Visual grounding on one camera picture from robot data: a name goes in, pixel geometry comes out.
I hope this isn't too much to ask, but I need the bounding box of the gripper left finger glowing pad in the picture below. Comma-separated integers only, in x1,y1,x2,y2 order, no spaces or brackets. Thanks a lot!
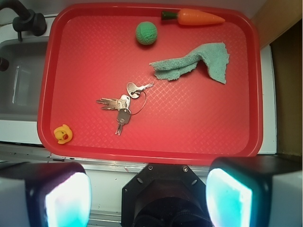
0,162,92,227

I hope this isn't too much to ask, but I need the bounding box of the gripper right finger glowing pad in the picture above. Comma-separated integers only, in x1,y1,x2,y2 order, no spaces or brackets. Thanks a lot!
206,155,303,227

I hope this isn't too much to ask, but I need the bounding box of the green knitted ball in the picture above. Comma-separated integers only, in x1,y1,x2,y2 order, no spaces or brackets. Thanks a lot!
135,21,158,45

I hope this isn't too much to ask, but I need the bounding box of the yellow rubber duck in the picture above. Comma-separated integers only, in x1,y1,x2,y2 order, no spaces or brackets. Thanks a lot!
53,124,73,145

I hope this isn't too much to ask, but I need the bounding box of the grey sink basin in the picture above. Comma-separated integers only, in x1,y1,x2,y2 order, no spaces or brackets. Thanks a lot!
0,37,48,122

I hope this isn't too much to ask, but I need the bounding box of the silver key bunch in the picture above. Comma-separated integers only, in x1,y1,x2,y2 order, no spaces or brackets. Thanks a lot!
96,82,154,136

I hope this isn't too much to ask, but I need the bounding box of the black sink knob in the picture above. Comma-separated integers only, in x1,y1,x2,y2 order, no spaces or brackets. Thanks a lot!
0,57,9,71

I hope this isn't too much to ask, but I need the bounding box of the teal microfiber cloth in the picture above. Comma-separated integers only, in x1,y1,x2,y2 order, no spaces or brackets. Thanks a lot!
149,42,230,85

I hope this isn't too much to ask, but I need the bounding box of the red plastic tray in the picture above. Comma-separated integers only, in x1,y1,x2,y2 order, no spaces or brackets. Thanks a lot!
37,3,263,166

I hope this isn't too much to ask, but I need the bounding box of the black faucet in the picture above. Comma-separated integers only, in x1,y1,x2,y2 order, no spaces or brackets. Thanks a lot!
0,0,47,42

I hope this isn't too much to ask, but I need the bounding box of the orange plastic toy carrot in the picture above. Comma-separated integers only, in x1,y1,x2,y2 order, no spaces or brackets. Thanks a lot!
161,9,225,26

